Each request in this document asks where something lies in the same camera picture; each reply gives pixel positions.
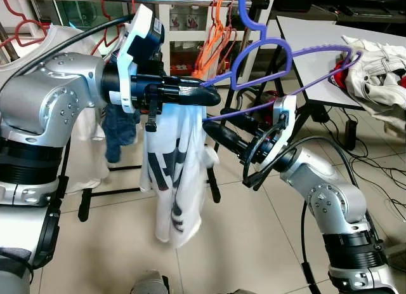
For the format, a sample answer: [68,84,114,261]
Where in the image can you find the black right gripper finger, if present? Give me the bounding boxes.
[236,107,272,133]
[203,119,251,161]

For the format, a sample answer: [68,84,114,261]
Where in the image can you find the purple plastic hanger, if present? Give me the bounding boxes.
[203,0,363,123]

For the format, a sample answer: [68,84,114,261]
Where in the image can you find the grey folding table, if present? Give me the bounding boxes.
[277,16,406,149]

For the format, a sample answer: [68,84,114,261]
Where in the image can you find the black floor cable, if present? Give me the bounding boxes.
[330,116,406,225]

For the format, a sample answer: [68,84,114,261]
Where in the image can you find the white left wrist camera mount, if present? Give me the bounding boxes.
[117,3,166,114]

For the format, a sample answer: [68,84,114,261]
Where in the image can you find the white shirt black stripes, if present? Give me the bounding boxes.
[140,107,219,249]

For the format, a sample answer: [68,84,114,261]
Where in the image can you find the small red garment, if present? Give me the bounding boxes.
[331,64,351,90]

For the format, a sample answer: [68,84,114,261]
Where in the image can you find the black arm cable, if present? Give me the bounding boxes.
[244,113,375,294]
[0,15,137,91]

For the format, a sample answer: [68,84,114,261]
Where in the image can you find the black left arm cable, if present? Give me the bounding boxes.
[0,15,137,91]

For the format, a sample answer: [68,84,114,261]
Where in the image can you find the orange plastic hanger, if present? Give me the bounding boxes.
[190,0,239,79]

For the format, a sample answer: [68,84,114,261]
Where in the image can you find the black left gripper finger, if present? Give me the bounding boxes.
[170,91,223,108]
[170,78,219,95]

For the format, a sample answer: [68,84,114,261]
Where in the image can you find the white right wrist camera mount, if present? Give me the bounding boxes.
[254,94,298,171]

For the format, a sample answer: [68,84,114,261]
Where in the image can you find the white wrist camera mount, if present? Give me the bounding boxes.
[117,3,166,114]
[254,94,298,171]

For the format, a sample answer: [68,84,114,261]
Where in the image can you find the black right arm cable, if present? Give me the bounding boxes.
[244,113,375,294]

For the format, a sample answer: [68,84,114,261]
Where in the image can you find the grey left robot foot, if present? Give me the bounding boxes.
[130,271,169,294]

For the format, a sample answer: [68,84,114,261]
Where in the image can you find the red plastic hanger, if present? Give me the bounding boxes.
[0,0,39,50]

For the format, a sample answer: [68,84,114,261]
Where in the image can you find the blue denim jeans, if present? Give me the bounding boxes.
[101,24,166,164]

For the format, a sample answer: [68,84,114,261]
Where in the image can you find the white grey crumpled garment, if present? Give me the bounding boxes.
[343,35,406,116]

